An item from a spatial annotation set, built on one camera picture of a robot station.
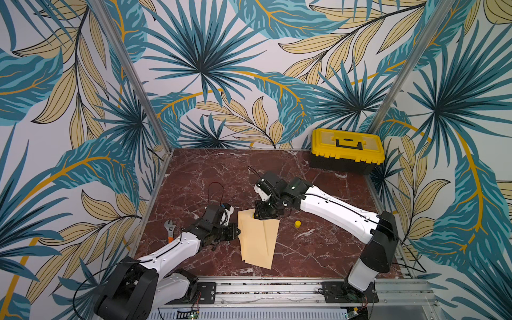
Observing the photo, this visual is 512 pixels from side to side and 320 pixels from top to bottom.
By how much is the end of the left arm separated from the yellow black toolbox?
0.57 m

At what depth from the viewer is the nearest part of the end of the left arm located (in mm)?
641

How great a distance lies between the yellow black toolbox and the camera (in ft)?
3.27

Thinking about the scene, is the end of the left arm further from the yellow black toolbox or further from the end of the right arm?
the yellow black toolbox
